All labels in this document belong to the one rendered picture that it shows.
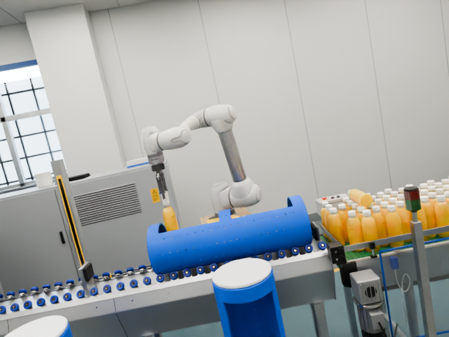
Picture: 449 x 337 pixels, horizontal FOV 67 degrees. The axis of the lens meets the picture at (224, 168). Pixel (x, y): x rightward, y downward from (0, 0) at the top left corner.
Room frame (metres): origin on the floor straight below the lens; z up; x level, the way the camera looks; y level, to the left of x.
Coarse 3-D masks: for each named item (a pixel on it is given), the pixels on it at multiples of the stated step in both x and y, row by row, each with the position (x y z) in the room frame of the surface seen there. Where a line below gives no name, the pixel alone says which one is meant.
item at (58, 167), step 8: (56, 160) 2.20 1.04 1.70; (56, 168) 2.20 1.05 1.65; (64, 168) 2.24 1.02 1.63; (56, 176) 2.20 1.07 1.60; (64, 176) 2.21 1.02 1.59; (56, 184) 2.20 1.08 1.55; (64, 184) 2.20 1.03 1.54; (64, 192) 2.20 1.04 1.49; (64, 200) 2.20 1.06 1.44; (72, 200) 2.23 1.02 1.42; (64, 208) 2.20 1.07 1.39; (72, 208) 2.20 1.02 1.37; (72, 216) 2.20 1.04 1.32; (72, 224) 2.20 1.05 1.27; (80, 224) 2.25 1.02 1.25; (72, 232) 2.20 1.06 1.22; (80, 232) 2.22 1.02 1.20; (72, 240) 2.20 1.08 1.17; (80, 240) 2.20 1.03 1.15; (80, 248) 2.20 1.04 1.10; (80, 256) 2.20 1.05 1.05; (88, 256) 2.24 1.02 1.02; (80, 264) 2.20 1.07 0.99
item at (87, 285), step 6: (84, 264) 1.92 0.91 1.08; (90, 264) 1.92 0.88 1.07; (78, 270) 1.85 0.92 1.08; (84, 270) 1.85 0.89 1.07; (90, 270) 1.90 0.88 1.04; (84, 276) 1.85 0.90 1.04; (90, 276) 1.88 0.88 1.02; (84, 282) 1.85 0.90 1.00; (90, 282) 1.90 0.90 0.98; (84, 288) 1.85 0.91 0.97; (90, 288) 1.88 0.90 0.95
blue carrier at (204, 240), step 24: (264, 216) 1.77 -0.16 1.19; (288, 216) 1.75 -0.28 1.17; (168, 240) 1.76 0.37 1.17; (192, 240) 1.75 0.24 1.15; (216, 240) 1.74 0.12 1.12; (240, 240) 1.73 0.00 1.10; (264, 240) 1.73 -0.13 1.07; (288, 240) 1.74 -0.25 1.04; (168, 264) 1.75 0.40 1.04; (192, 264) 1.77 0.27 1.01
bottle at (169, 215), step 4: (164, 208) 1.92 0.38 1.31; (168, 208) 1.91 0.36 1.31; (172, 208) 1.93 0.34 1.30; (164, 212) 1.90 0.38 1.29; (168, 212) 1.90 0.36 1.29; (172, 212) 1.91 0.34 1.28; (164, 216) 1.90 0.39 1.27; (168, 216) 1.89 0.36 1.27; (172, 216) 1.90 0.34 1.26; (164, 220) 1.91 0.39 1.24; (168, 220) 1.89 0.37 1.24; (172, 220) 1.90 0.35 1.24; (176, 220) 1.92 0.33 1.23; (168, 224) 1.89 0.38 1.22; (172, 224) 1.90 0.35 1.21; (176, 224) 1.91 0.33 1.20; (168, 228) 1.90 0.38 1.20; (172, 228) 1.89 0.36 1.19; (176, 228) 1.91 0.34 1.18
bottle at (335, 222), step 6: (330, 216) 1.87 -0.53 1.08; (336, 216) 1.85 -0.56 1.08; (330, 222) 1.86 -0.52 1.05; (336, 222) 1.84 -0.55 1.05; (330, 228) 1.87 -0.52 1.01; (336, 228) 1.84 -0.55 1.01; (342, 228) 1.85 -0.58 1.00; (336, 234) 1.84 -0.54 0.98; (342, 234) 1.85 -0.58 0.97; (342, 240) 1.84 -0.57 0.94
